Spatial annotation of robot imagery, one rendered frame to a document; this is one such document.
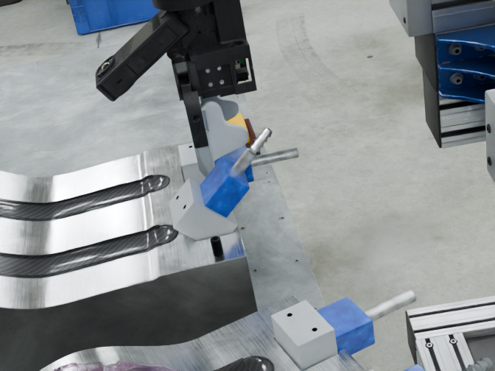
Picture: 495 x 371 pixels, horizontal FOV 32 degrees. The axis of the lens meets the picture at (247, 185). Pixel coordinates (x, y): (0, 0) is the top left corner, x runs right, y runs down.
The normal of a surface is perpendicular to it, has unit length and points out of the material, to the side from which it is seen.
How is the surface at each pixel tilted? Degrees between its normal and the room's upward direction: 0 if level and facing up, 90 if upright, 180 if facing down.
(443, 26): 90
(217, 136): 79
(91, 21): 90
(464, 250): 0
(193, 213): 90
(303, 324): 0
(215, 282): 90
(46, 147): 0
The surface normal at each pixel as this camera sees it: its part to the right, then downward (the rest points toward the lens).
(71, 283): -0.20, -0.83
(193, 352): 0.04, -0.90
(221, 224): 0.15, 0.49
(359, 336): 0.44, 0.40
